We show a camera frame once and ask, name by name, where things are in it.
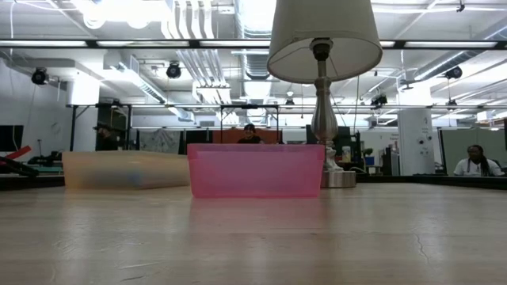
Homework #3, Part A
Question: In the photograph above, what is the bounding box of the orange backdrop cloth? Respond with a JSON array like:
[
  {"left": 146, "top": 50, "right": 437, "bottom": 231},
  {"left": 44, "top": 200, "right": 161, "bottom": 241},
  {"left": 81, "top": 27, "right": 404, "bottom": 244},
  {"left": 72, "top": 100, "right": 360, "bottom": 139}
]
[{"left": 212, "top": 127, "right": 284, "bottom": 145}]

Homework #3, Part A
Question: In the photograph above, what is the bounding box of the white pillar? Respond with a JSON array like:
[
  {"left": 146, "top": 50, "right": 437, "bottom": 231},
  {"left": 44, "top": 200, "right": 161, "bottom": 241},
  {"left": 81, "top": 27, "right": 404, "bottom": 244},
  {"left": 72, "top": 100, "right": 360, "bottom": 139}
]
[{"left": 397, "top": 108, "right": 436, "bottom": 177}]

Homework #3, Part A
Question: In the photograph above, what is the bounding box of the white shade silver table lamp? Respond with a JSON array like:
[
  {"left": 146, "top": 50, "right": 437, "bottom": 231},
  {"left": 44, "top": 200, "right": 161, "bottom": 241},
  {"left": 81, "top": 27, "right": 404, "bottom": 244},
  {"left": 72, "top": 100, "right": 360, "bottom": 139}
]
[{"left": 266, "top": 0, "right": 384, "bottom": 189}]

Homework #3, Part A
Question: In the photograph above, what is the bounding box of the black ceiling light rail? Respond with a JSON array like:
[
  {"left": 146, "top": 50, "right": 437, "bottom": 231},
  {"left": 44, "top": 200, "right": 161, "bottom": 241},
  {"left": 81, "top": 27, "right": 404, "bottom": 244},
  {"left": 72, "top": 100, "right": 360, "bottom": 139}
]
[{"left": 0, "top": 38, "right": 507, "bottom": 50}]

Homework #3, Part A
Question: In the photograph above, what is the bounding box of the black monitor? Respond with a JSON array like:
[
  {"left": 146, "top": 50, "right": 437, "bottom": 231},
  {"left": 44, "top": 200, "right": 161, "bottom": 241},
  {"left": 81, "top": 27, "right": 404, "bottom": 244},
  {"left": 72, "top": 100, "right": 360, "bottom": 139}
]
[{"left": 0, "top": 124, "right": 25, "bottom": 154}]

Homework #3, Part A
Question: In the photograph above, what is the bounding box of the black backdrop cloth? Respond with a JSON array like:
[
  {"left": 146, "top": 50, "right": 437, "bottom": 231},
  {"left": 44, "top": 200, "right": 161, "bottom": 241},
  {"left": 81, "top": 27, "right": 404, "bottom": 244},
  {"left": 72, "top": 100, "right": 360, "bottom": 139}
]
[{"left": 180, "top": 129, "right": 213, "bottom": 155}]

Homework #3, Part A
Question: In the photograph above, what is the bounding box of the grey backdrop cloth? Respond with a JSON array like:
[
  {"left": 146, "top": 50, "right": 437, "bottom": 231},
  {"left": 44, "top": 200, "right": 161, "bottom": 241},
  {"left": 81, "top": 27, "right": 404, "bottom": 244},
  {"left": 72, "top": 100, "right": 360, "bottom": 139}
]
[{"left": 137, "top": 128, "right": 182, "bottom": 155}]

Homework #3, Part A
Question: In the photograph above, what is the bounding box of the pink translucent plastic bin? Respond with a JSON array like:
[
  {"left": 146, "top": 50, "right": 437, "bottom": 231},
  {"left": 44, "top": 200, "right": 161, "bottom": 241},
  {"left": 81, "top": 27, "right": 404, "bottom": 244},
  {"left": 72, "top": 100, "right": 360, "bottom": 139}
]
[{"left": 186, "top": 142, "right": 326, "bottom": 199}]

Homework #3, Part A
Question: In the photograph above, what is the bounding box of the pale green partition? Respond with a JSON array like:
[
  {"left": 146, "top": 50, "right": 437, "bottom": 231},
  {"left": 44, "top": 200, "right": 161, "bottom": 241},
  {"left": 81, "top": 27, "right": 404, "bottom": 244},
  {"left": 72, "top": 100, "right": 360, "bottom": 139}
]
[{"left": 439, "top": 127, "right": 507, "bottom": 177}]

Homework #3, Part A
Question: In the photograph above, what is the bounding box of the black metal frame rig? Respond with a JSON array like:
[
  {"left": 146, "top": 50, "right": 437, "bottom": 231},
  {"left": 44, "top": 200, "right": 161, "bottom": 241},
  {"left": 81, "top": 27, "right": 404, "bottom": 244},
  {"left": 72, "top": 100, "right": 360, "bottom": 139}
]
[
  {"left": 219, "top": 103, "right": 280, "bottom": 145},
  {"left": 68, "top": 102, "right": 134, "bottom": 153}
]

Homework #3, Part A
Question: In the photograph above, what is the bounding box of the black background screen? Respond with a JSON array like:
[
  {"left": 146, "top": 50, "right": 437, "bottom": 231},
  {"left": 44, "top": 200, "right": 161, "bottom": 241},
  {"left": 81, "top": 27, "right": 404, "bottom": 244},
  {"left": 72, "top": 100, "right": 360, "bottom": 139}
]
[{"left": 334, "top": 125, "right": 353, "bottom": 158}]

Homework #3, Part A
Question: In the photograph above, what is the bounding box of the red bar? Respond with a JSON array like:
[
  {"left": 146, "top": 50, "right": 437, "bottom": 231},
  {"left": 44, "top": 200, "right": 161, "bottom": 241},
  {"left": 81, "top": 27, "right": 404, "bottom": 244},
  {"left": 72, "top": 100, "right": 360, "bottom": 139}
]
[{"left": 0, "top": 145, "right": 32, "bottom": 162}]

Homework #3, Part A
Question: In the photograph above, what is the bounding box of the orange translucent plastic bin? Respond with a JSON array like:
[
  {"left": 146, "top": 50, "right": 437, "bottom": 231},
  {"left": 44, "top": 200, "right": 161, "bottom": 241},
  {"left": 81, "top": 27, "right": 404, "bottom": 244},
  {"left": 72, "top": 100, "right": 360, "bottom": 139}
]
[{"left": 61, "top": 150, "right": 191, "bottom": 190}]

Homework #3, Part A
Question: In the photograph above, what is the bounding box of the person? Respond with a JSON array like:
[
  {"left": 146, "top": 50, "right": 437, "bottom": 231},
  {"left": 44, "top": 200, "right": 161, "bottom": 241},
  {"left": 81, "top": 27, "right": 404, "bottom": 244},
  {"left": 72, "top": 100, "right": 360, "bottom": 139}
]
[
  {"left": 236, "top": 123, "right": 265, "bottom": 145},
  {"left": 93, "top": 123, "right": 120, "bottom": 152},
  {"left": 453, "top": 144, "right": 506, "bottom": 177}
]

